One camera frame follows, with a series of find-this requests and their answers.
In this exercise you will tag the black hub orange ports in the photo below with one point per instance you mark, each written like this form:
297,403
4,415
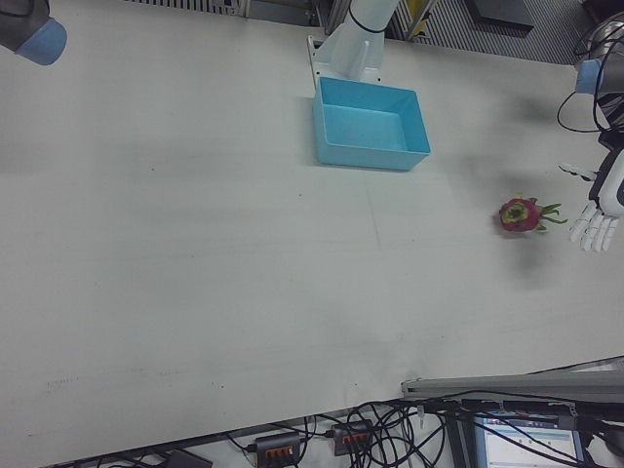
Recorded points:
351,431
278,441

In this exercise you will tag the yellow black striped post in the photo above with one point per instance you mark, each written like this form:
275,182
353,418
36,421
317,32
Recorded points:
415,14

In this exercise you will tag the light blue plastic bin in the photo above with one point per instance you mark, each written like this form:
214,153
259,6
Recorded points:
365,127

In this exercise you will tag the aluminium profile post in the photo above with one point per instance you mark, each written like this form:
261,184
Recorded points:
487,385

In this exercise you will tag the black flat device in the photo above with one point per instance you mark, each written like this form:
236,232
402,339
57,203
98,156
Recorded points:
185,459

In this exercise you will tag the dark floor panel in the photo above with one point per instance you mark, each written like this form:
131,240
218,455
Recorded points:
502,12

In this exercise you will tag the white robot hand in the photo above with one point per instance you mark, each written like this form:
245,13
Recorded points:
609,195

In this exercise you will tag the white conical stand base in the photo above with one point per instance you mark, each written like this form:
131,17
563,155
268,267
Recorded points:
356,44

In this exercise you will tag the pink dragon fruit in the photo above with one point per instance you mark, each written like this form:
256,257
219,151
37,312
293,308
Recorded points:
517,217

